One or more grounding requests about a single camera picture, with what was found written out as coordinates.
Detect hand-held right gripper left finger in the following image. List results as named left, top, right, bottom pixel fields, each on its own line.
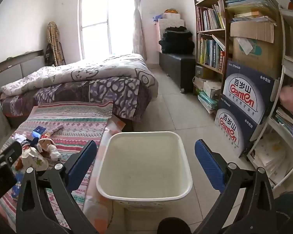
left=16, top=140, right=98, bottom=234

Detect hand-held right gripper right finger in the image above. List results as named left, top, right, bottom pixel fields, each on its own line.
left=194, top=139, right=276, bottom=234

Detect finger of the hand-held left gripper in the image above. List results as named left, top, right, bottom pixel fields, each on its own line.
left=0, top=141, right=23, bottom=169

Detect white plastic bin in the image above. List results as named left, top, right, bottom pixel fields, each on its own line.
left=96, top=131, right=193, bottom=210

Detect crumpled white paper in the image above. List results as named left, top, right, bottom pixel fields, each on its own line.
left=12, top=133, right=27, bottom=144

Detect floral paper wrapper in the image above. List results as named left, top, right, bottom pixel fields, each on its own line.
left=21, top=148, right=49, bottom=171

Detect dark blue water carton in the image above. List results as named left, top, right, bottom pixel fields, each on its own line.
left=221, top=60, right=276, bottom=125
left=214, top=101, right=259, bottom=158

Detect small blue box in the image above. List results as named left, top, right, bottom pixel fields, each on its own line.
left=32, top=126, right=46, bottom=137

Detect pink patterned sheet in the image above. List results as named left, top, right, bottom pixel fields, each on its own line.
left=83, top=116, right=127, bottom=234

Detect pink foam strip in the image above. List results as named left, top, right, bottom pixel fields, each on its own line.
left=49, top=125, right=64, bottom=135

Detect striped patterned cloth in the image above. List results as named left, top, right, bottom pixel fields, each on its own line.
left=0, top=101, right=114, bottom=232

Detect stack of teal books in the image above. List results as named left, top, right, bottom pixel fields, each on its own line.
left=197, top=91, right=218, bottom=114

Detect pile of white booklets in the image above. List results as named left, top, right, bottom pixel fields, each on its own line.
left=250, top=134, right=293, bottom=183

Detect white small box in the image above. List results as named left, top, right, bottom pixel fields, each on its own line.
left=203, top=81, right=222, bottom=99

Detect bed with patterned quilt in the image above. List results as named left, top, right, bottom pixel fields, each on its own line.
left=0, top=77, right=153, bottom=123

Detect grey padded headboard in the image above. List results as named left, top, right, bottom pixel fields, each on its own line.
left=0, top=49, right=46, bottom=95

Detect olive small box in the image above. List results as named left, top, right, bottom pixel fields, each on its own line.
left=195, top=65, right=214, bottom=80

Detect white cartoon duvet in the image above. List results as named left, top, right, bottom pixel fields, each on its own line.
left=1, top=54, right=159, bottom=97

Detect pink soft toy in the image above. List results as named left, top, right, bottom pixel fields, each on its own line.
left=280, top=83, right=293, bottom=116

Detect black storage bench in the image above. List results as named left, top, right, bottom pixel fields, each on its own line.
left=159, top=52, right=196, bottom=93

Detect black hanging bag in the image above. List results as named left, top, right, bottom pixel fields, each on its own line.
left=44, top=43, right=56, bottom=66

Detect row of colourful books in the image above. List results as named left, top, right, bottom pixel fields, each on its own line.
left=197, top=35, right=226, bottom=70

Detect large cardboard box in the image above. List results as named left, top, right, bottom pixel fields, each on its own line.
left=230, top=21, right=284, bottom=78

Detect plaid cloth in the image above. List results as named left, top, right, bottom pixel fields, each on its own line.
left=47, top=22, right=64, bottom=66

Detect stack of black clothes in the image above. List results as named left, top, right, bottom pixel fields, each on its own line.
left=159, top=26, right=195, bottom=54

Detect row of tall books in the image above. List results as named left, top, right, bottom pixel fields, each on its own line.
left=197, top=0, right=226, bottom=32

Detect pale curtain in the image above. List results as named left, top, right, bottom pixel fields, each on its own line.
left=129, top=0, right=147, bottom=60

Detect white foam pillows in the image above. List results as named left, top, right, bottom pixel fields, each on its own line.
left=156, top=13, right=186, bottom=47

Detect window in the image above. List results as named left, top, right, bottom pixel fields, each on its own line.
left=79, top=0, right=137, bottom=60

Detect wooden bookshelf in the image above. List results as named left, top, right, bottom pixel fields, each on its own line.
left=192, top=0, right=231, bottom=103

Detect stack of paper folders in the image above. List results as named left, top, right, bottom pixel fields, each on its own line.
left=223, top=0, right=279, bottom=26

